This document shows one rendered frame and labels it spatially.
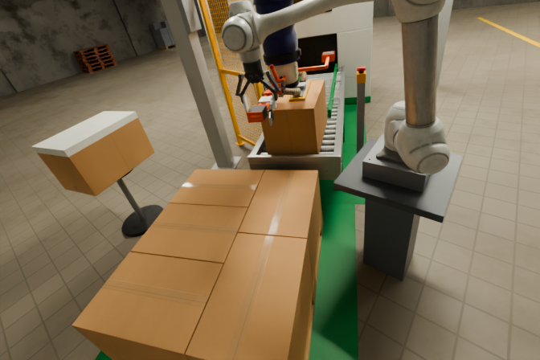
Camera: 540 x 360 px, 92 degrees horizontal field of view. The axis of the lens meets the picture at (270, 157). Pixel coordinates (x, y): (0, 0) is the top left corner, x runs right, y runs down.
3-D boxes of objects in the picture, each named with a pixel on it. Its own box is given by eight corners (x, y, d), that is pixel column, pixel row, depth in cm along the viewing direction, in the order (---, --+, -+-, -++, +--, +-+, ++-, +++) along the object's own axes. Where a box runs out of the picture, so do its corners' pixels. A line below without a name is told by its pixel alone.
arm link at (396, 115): (411, 133, 134) (417, 92, 122) (427, 153, 119) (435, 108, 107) (379, 137, 136) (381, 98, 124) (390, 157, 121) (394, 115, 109)
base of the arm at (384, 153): (427, 144, 133) (429, 134, 130) (413, 167, 121) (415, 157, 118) (391, 137, 145) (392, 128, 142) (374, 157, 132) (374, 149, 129)
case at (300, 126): (285, 123, 254) (279, 83, 233) (327, 121, 241) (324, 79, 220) (267, 157, 207) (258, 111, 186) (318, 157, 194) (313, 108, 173)
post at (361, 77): (355, 172, 259) (356, 71, 206) (362, 172, 257) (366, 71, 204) (356, 176, 253) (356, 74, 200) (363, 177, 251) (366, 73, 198)
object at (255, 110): (253, 115, 124) (251, 104, 121) (268, 113, 122) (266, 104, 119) (248, 122, 117) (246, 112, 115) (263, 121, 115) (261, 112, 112)
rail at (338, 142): (341, 79, 378) (341, 66, 368) (345, 79, 377) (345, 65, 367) (334, 177, 195) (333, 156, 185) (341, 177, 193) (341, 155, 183)
